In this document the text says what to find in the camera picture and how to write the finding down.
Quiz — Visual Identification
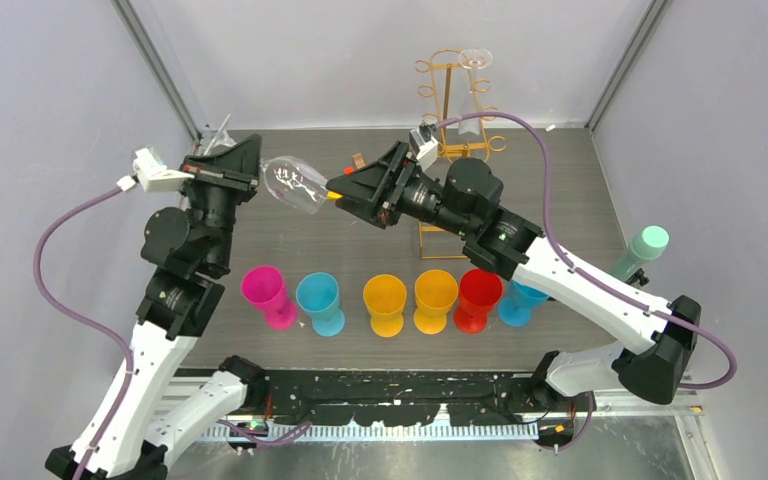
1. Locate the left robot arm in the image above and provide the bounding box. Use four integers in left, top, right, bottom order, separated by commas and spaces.
45, 134, 267, 479

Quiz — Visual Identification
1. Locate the red plastic wine glass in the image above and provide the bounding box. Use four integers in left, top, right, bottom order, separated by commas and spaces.
454, 268, 504, 334

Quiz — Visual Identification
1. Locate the mint green bottle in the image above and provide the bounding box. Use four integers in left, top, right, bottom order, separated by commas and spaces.
610, 225, 670, 282

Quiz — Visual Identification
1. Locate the gold wine glass rack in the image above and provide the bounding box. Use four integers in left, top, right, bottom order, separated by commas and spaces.
414, 47, 508, 262

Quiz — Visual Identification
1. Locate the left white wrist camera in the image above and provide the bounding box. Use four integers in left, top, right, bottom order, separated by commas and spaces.
116, 146, 195, 193

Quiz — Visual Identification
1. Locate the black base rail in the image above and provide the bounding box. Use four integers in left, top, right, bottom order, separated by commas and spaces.
102, 368, 697, 445

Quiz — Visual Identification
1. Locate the brown arch block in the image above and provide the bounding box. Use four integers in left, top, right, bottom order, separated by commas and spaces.
352, 153, 366, 170

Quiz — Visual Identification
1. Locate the blue wine glass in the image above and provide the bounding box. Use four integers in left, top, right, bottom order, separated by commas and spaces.
295, 272, 346, 337
497, 281, 549, 328

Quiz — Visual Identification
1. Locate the yellow wine glass front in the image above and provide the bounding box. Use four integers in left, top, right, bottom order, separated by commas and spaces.
413, 269, 459, 335

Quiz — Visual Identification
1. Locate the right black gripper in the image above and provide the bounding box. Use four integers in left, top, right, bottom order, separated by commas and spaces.
327, 141, 474, 238

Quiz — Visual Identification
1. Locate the clear wine glass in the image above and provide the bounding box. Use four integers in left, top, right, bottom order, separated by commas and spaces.
458, 48, 493, 140
201, 113, 332, 217

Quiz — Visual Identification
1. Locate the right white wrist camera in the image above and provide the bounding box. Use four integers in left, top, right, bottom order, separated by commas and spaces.
409, 123, 439, 170

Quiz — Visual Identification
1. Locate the yellow wine glass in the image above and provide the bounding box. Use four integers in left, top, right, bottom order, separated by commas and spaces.
363, 274, 407, 338
413, 269, 459, 335

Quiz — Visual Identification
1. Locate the clear wine glass front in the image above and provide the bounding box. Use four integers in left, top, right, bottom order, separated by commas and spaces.
201, 113, 332, 217

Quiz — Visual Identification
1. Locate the pink plastic wine glass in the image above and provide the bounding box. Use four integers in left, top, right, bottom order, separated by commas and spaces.
240, 265, 298, 330

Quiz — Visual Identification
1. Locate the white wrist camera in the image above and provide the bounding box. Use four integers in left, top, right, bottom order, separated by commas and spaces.
409, 123, 439, 170
116, 146, 195, 193

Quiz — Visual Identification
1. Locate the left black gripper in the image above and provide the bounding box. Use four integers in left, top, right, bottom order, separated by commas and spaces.
176, 134, 260, 272

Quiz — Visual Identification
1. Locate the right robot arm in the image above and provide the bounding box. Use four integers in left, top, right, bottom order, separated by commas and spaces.
326, 141, 701, 411

